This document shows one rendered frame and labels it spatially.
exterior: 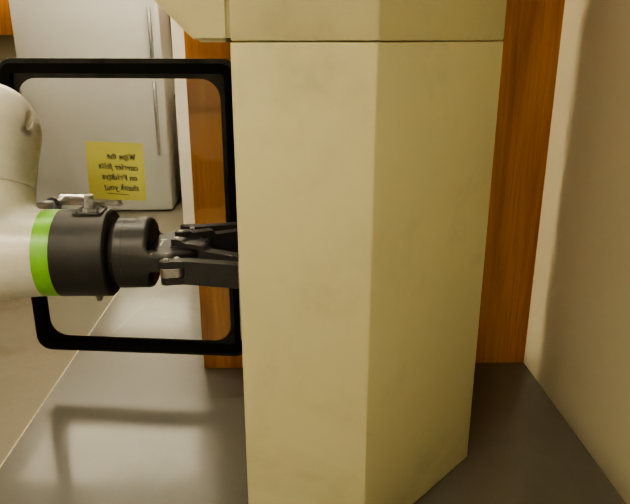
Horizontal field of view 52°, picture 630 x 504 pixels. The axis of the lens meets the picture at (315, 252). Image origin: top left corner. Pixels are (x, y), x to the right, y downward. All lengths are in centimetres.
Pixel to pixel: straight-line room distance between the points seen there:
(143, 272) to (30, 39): 512
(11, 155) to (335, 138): 36
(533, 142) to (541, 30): 15
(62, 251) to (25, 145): 13
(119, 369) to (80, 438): 18
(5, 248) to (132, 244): 12
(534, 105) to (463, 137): 32
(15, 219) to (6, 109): 11
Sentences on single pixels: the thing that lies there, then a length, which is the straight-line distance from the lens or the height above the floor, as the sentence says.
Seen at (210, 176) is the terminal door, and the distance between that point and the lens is 84.
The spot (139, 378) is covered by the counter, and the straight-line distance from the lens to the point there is 99.
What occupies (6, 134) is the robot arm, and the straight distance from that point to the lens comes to 74.
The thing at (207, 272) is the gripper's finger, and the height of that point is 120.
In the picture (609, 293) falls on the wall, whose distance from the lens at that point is 87.
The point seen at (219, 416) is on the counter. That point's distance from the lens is 88.
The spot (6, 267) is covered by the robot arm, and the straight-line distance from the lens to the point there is 70.
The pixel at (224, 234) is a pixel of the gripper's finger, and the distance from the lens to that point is 72.
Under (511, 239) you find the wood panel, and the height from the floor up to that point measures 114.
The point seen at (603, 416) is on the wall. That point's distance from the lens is 91.
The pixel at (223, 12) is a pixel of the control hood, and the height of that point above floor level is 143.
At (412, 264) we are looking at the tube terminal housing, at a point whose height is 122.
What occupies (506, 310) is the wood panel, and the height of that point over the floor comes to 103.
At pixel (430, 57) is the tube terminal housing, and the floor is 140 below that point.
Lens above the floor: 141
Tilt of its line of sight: 18 degrees down
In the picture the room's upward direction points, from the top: straight up
